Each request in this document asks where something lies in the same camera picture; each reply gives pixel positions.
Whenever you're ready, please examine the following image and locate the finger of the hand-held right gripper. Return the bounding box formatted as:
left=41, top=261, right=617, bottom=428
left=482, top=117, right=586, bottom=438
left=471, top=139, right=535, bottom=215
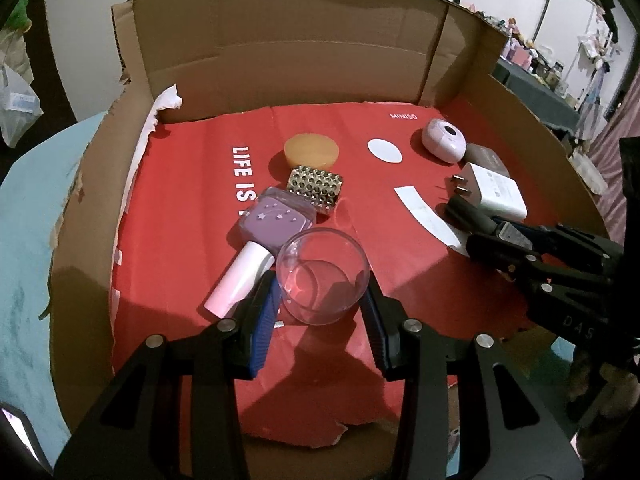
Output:
left=492, top=217, right=623, bottom=273
left=465, top=232, right=566, bottom=316

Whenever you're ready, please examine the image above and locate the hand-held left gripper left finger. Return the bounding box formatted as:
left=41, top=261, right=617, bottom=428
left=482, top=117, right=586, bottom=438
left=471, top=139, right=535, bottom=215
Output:
left=52, top=270, right=283, bottom=480

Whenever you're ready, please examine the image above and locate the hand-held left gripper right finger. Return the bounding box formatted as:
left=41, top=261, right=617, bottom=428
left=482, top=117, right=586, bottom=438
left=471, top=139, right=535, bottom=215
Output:
left=360, top=280, right=586, bottom=480

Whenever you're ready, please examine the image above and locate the white charger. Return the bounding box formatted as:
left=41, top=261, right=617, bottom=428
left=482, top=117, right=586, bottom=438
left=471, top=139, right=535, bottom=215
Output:
left=447, top=161, right=529, bottom=222

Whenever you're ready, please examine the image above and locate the clear glass cup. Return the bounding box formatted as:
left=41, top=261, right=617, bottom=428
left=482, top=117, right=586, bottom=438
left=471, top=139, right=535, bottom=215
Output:
left=276, top=228, right=372, bottom=327

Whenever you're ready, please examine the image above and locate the purple nail polish bottle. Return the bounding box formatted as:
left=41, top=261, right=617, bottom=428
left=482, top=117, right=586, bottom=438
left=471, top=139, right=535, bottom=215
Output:
left=203, top=186, right=318, bottom=319

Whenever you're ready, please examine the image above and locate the studded silver block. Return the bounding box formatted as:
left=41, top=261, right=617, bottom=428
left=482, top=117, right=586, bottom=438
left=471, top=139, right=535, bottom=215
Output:
left=287, top=164, right=346, bottom=217

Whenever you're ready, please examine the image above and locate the cardboard box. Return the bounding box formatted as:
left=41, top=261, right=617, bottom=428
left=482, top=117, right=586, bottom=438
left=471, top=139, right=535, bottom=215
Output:
left=37, top=0, right=613, bottom=476

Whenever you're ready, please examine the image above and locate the pink round device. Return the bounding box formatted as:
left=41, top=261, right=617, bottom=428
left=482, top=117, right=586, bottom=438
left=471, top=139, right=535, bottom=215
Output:
left=421, top=118, right=466, bottom=164

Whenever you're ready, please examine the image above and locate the red printed paper liner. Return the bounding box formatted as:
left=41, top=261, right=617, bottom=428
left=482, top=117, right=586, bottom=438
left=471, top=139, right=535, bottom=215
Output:
left=107, top=100, right=536, bottom=448

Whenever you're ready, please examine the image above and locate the dark cloth covered table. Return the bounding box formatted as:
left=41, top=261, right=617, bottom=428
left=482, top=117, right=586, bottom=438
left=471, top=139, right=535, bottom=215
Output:
left=492, top=56, right=587, bottom=138

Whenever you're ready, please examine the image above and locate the orange round soap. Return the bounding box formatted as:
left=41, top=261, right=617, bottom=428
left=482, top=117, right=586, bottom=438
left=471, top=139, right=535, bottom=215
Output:
left=283, top=132, right=342, bottom=172

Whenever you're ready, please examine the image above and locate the metal storage rack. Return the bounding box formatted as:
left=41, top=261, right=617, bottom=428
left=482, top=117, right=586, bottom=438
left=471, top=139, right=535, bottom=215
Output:
left=532, top=0, right=626, bottom=116

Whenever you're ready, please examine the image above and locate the flat pink-screen device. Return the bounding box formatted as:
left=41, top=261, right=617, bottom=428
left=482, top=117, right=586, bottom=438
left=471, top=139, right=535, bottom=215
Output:
left=0, top=402, right=40, bottom=467

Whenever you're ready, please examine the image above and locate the clear plastic bag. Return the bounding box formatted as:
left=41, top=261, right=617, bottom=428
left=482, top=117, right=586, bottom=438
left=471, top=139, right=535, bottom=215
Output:
left=0, top=57, right=43, bottom=148

